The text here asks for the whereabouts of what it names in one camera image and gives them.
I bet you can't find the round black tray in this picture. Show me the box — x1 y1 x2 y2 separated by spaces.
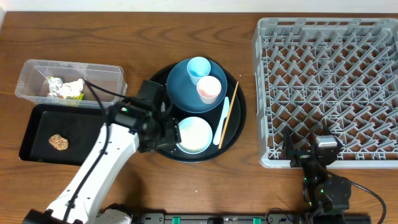
151 63 246 162

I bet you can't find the grey dishwasher rack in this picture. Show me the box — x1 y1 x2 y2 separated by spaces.
252 18 397 169

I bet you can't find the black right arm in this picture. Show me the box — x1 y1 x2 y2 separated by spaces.
282 128 351 223

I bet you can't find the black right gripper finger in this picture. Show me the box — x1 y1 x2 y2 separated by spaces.
323 125 342 146
282 127 294 159

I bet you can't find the foil snack wrapper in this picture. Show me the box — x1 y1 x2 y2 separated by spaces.
45 76 85 101

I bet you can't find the dark blue plate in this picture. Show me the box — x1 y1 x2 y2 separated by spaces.
166 58 228 113

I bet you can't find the brown cookie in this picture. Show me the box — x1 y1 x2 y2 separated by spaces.
49 134 69 151

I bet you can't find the clear plastic bin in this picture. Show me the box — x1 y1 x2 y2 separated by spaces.
15 59 127 108

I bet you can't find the light blue cup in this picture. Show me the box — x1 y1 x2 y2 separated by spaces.
187 57 211 85

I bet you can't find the light blue plastic knife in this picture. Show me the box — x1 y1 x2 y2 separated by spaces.
213 96 230 145

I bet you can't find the pink cup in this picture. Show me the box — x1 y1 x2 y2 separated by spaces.
197 76 221 105

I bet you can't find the black rectangular tray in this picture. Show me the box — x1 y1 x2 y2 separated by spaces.
19 104 104 166

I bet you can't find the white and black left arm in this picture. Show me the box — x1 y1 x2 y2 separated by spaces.
23 80 181 223

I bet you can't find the wooden chopstick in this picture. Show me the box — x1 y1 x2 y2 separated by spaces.
218 82 239 150

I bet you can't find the light blue bowl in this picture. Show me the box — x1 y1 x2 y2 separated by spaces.
177 116 213 154

